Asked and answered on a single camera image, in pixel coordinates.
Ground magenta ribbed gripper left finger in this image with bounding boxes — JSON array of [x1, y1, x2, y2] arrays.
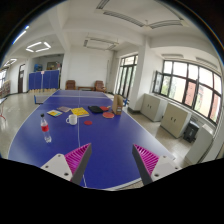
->
[[42, 143, 92, 185]]

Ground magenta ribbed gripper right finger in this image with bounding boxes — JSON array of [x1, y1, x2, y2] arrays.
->
[[132, 144, 181, 185]]

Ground clear plastic water bottle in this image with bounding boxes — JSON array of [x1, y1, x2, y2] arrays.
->
[[40, 114, 52, 143]]

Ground white ceramic mug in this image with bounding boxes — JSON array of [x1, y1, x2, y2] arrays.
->
[[66, 114, 77, 125]]

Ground small red round coaster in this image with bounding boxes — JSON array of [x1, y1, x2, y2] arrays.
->
[[84, 120, 93, 125]]

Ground blue table tennis table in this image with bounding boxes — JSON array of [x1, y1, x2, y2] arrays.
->
[[9, 90, 171, 189]]

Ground middle white cabinet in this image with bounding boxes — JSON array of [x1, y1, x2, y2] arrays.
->
[[161, 103, 191, 138]]

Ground white cabinet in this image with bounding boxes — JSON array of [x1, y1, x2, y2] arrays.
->
[[161, 103, 191, 138], [141, 94, 167, 122], [185, 124, 213, 164]]

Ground black bin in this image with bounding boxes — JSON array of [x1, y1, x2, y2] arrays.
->
[[184, 121, 199, 143]]

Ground yellow book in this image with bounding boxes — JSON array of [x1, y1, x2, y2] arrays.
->
[[72, 107, 89, 117]]

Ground small colourful booklet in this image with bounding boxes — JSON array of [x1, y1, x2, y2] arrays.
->
[[47, 110, 62, 117]]

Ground pinkish grey card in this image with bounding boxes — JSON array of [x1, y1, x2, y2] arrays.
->
[[57, 106, 71, 112]]

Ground far white cabinet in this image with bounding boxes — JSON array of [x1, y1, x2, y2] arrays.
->
[[141, 94, 167, 122]]

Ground black flat case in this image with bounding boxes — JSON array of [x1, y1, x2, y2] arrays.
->
[[88, 106, 103, 113]]

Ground red octagonal coaster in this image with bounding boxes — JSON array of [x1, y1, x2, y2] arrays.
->
[[103, 112, 114, 118]]

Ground near white cabinet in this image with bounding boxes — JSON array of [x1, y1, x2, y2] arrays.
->
[[185, 124, 213, 164]]

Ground red table tennis paddle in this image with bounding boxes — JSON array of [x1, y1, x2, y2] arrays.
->
[[100, 106, 110, 111]]

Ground brown cardboard box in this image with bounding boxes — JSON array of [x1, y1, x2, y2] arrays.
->
[[112, 95, 123, 115]]

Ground left brown armchair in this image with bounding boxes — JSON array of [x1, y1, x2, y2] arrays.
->
[[65, 80, 76, 90]]

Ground brown armchair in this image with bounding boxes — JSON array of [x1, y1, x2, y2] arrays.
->
[[65, 80, 76, 90], [95, 80, 106, 92]]

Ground right brown armchair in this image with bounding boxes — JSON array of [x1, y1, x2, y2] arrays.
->
[[95, 80, 106, 92]]

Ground blue partition screen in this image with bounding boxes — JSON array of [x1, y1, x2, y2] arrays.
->
[[28, 70, 59, 90]]

